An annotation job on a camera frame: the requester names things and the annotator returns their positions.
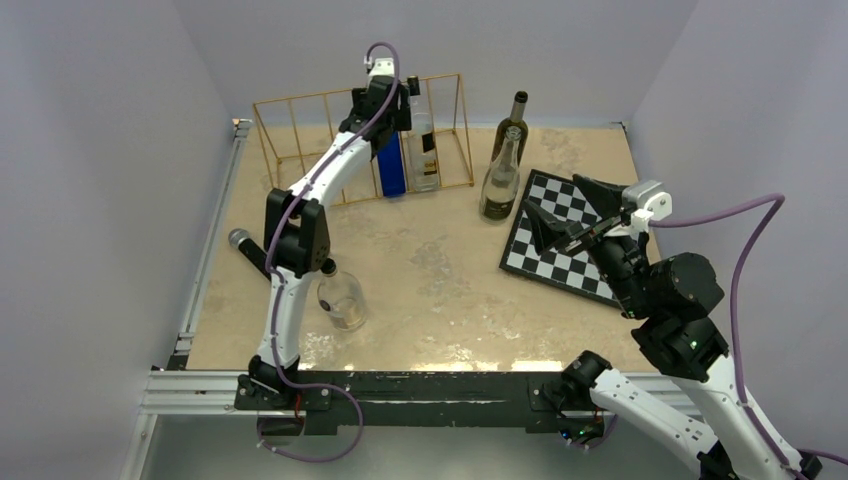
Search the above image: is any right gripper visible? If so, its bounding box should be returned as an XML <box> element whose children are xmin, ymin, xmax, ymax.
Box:
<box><xmin>519</xmin><ymin>172</ymin><xmax>650</xmax><ymax>316</ymax></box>

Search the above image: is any clear bottle dark label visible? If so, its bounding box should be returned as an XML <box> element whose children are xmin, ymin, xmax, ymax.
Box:
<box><xmin>480</xmin><ymin>127</ymin><xmax>521</xmax><ymax>223</ymax></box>

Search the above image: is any dark green wine bottle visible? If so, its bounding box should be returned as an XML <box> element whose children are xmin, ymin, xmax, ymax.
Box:
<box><xmin>490</xmin><ymin>90</ymin><xmax>529</xmax><ymax>164</ymax></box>

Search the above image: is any clear bottle gold white label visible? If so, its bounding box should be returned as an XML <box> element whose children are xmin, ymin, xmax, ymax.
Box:
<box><xmin>317</xmin><ymin>258</ymin><xmax>366</xmax><ymax>332</ymax></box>

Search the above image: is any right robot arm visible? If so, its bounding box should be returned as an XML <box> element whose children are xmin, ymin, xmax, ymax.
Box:
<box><xmin>523</xmin><ymin>175</ymin><xmax>822</xmax><ymax>479</ymax></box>

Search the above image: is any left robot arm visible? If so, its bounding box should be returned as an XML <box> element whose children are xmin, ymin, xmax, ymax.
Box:
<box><xmin>238</xmin><ymin>74</ymin><xmax>420</xmax><ymax>409</ymax></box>

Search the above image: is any tall blue gradient bottle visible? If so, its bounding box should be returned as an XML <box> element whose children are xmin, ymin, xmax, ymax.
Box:
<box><xmin>377</xmin><ymin>132</ymin><xmax>406</xmax><ymax>198</ymax></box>

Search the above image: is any clear bottle black cap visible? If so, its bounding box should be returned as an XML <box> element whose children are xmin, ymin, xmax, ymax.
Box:
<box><xmin>407</xmin><ymin>76</ymin><xmax>440</xmax><ymax>192</ymax></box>

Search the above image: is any black white chessboard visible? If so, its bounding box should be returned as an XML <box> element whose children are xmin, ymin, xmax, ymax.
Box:
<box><xmin>500</xmin><ymin>169</ymin><xmax>620</xmax><ymax>308</ymax></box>

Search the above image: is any black microphone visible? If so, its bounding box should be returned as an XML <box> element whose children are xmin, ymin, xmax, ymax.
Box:
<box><xmin>228</xmin><ymin>228</ymin><xmax>271</xmax><ymax>280</ymax></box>

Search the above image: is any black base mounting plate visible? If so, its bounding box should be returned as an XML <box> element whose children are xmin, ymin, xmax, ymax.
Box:
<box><xmin>234</xmin><ymin>371</ymin><xmax>616</xmax><ymax>443</ymax></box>

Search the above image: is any gold wire wine rack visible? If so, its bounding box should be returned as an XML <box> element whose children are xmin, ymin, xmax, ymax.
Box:
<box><xmin>253</xmin><ymin>73</ymin><xmax>475</xmax><ymax>189</ymax></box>

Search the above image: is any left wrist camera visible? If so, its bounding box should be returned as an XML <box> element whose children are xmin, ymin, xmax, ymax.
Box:
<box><xmin>364</xmin><ymin>56</ymin><xmax>397</xmax><ymax>78</ymax></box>

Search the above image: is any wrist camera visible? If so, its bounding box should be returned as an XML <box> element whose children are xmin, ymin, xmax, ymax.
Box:
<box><xmin>606</xmin><ymin>180</ymin><xmax>673</xmax><ymax>239</ymax></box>
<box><xmin>364</xmin><ymin>56</ymin><xmax>397</xmax><ymax>78</ymax></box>

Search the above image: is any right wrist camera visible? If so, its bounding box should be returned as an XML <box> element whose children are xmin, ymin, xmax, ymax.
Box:
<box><xmin>606</xmin><ymin>180</ymin><xmax>673</xmax><ymax>239</ymax></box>

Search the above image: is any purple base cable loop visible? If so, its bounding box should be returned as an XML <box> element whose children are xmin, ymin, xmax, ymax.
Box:
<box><xmin>256</xmin><ymin>384</ymin><xmax>367</xmax><ymax>464</ymax></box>

